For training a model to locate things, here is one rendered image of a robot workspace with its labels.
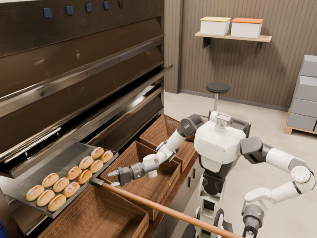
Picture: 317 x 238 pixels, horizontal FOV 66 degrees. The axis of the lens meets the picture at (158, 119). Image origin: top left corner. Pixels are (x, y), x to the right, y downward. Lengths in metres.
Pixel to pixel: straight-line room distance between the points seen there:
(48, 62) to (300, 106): 3.64
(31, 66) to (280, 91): 4.43
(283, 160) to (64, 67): 1.26
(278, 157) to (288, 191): 0.17
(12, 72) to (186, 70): 4.33
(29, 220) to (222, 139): 1.20
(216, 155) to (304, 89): 2.87
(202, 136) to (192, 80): 3.93
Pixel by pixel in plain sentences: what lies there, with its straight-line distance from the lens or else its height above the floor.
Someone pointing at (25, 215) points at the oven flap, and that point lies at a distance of 1.68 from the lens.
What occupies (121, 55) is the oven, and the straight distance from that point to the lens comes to 1.98.
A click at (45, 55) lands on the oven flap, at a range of 1.47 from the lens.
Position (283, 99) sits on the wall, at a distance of 5.17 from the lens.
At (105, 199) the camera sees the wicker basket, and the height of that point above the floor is 0.70.
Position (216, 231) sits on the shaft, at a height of 1.20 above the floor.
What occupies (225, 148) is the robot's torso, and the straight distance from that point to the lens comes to 1.43.
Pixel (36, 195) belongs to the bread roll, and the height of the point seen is 1.21.
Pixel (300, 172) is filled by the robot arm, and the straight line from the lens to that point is 1.31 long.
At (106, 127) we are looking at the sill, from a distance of 1.97.
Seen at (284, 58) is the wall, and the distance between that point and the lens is 4.93.
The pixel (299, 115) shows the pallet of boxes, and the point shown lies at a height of 0.36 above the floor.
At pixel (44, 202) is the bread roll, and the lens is 1.43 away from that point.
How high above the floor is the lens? 2.18
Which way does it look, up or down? 29 degrees down
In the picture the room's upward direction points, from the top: straight up
